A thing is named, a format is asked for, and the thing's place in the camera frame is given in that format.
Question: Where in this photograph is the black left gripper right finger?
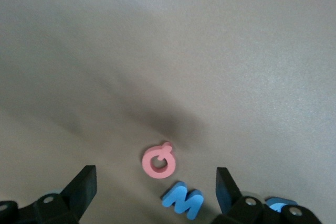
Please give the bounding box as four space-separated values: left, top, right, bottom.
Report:
214 167 323 224

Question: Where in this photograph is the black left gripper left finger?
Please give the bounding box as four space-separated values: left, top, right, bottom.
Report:
0 165 97 224

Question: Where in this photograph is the small blue letter a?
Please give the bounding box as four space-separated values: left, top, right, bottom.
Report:
264 197 299 214

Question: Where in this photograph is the large blue letter W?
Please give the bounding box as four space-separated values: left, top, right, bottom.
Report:
161 181 205 220

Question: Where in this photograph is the pink foam letter Q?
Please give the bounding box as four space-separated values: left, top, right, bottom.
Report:
141 141 176 180

